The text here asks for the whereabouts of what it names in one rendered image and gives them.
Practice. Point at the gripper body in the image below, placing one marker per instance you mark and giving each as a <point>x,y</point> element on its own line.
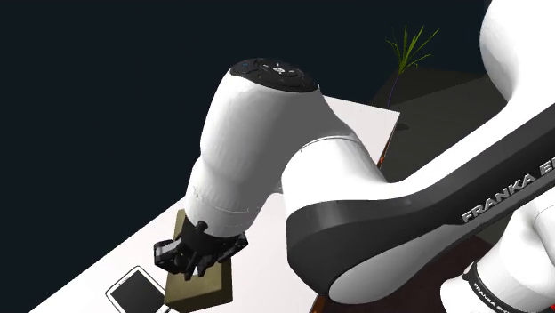
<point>204,249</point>

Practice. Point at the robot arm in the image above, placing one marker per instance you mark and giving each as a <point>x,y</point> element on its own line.
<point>242,151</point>

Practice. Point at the olive brown box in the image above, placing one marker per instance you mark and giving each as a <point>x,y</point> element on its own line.
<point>204,291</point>

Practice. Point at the white table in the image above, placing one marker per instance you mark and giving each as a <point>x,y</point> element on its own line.
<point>260,264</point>

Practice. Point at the white tablet with black screen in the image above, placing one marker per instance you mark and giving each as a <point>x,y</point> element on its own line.
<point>135,291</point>

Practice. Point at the green plant with thin leaves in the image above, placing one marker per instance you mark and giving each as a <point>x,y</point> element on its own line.
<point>404,60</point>

